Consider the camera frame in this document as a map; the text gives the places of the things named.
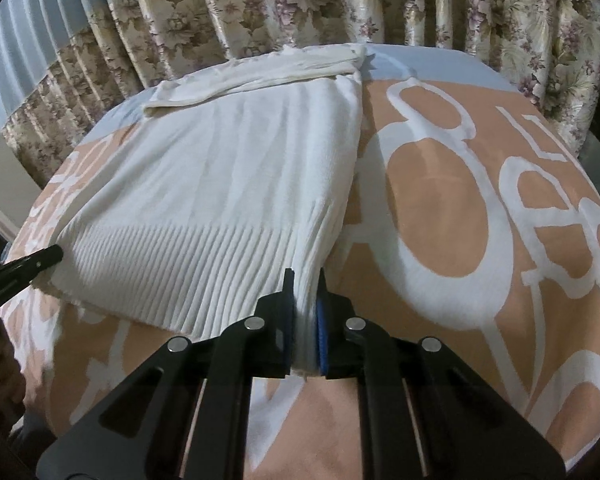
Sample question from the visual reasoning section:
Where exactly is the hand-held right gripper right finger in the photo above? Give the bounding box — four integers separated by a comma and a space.
316, 269, 566, 480

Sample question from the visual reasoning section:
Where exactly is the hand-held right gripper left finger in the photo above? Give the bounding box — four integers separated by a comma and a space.
37, 269, 297, 480

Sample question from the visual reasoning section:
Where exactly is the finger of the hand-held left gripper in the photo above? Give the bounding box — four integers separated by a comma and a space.
0, 245, 64, 317

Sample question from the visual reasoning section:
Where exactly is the white knit sweater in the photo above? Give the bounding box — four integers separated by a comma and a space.
32, 44, 369, 377

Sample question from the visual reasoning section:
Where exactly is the white board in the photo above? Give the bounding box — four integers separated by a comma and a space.
0, 134, 42, 242

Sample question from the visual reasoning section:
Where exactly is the orange printed blanket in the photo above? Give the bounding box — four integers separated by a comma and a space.
0, 77, 600, 480

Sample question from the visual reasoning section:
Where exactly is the light blue bed sheet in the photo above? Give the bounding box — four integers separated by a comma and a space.
87, 42, 527, 137

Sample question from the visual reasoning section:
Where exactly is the blue floral curtain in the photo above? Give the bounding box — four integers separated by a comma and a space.
0, 0, 600, 162

